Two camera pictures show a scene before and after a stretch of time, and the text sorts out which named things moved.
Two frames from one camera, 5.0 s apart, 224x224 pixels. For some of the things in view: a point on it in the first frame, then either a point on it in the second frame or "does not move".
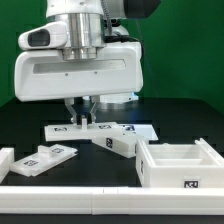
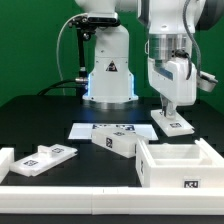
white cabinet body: (168, 165) does not move
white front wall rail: (114, 200) does not move
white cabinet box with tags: (123, 143) does not move
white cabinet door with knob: (79, 131) to (177, 126)
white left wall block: (7, 157) does not move
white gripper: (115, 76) to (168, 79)
